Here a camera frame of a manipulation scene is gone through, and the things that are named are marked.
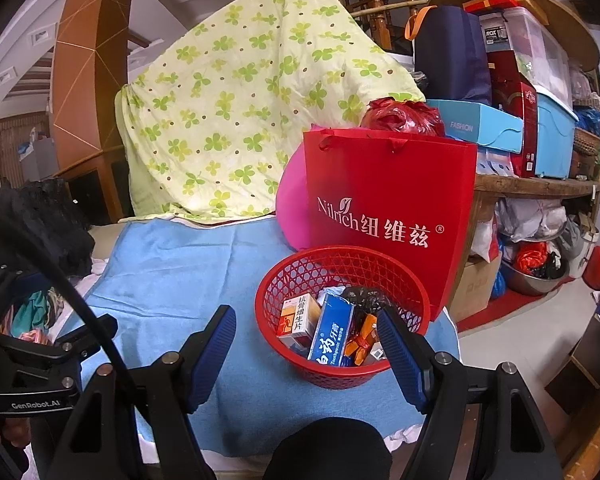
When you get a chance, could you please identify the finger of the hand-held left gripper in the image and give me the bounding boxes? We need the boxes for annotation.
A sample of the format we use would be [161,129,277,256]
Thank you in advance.
[0,314,120,365]

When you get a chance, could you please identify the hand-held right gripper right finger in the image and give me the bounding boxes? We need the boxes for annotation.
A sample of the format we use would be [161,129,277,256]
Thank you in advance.
[376,306,564,480]

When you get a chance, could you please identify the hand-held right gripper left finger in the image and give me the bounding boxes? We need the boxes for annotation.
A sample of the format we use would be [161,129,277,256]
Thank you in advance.
[55,304,238,480]

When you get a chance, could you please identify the orange wrapper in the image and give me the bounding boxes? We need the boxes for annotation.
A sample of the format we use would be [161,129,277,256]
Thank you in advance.
[344,312,381,366]

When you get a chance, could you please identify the red plastic mesh basket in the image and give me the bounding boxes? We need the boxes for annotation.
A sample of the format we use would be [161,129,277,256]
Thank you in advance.
[255,245,431,391]

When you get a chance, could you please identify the black plastic bag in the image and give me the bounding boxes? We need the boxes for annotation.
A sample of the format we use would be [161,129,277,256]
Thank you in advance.
[342,286,393,313]

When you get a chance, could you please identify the blue white toothpaste box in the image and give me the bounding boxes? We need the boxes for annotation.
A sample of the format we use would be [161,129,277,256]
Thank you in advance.
[307,294,356,367]

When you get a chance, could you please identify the white red medicine box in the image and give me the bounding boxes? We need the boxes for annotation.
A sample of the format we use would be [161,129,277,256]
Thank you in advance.
[276,292,323,348]

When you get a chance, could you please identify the person's left hand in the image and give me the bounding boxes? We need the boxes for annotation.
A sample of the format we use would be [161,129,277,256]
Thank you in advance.
[0,412,33,453]

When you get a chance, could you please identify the pile of colourful clothes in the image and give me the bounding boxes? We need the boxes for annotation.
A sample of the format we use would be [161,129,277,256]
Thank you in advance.
[0,285,66,346]

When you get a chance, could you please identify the brown cardboard box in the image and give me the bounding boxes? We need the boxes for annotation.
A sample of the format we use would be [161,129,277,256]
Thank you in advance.
[450,255,503,323]

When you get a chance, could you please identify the blue towel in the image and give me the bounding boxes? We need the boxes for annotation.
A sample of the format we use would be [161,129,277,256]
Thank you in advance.
[55,217,461,456]

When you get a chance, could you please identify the black fluffy cloth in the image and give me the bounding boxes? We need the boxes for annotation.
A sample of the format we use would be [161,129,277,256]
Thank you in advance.
[0,176,96,278]

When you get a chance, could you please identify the dark cloth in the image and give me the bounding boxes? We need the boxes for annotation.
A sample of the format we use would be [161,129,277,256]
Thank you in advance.
[267,417,393,480]

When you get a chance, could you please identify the dark wooden cabinet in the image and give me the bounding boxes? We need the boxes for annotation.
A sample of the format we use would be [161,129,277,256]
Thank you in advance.
[55,152,131,226]

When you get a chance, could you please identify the stainless steel bowl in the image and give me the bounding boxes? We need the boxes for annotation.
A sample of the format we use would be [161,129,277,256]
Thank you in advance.
[502,255,571,296]

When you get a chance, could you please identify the red plastic bag in bowl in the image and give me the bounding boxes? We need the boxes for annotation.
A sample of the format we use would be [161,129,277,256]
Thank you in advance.
[514,242,551,273]

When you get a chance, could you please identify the red paper bag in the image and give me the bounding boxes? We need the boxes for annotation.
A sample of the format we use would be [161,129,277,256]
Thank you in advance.
[302,127,478,323]

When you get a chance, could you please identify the pink pillow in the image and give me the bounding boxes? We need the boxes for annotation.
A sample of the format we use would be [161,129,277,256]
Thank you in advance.
[275,122,331,253]

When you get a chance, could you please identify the white plastic bags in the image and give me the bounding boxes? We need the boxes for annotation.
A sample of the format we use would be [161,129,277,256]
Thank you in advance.
[495,197,568,243]

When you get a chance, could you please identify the brown wooden furniture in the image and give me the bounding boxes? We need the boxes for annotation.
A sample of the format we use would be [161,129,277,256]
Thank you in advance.
[545,300,600,480]

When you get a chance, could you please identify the woven brown door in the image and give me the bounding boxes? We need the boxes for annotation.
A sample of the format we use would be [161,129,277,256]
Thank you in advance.
[0,112,56,186]

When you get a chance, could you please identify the large crumpled red plastic bag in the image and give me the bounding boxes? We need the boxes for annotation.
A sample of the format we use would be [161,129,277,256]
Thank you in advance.
[360,96,446,137]

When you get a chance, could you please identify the light blue cardboard box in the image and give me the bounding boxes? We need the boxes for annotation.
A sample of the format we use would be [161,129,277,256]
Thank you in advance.
[425,99,526,153]

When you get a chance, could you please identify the green clover print quilt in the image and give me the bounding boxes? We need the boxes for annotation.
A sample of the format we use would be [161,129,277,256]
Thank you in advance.
[115,0,426,226]

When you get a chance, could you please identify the dark red gift box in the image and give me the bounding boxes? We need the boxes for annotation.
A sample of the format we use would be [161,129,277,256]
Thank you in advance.
[490,52,539,178]

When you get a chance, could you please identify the light blue plastic bin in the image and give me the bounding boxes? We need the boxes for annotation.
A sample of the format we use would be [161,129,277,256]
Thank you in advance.
[534,92,579,181]

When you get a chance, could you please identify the brown wooden column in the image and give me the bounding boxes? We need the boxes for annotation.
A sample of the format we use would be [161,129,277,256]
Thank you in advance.
[47,0,141,226]

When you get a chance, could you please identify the wicker basket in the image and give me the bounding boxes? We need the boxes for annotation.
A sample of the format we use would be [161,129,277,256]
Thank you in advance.
[572,127,600,157]

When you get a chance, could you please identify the clear plastic storage box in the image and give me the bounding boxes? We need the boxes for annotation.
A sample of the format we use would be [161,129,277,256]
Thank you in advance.
[505,7,573,106]

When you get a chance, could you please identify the round wooden table top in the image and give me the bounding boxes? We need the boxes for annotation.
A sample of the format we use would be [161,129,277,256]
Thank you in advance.
[427,0,598,73]

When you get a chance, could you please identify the black cable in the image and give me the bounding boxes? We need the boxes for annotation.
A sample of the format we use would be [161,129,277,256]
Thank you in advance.
[0,205,136,376]

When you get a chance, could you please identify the navy bag with orange strap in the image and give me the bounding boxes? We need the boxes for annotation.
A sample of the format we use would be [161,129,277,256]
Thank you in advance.
[405,5,493,106]

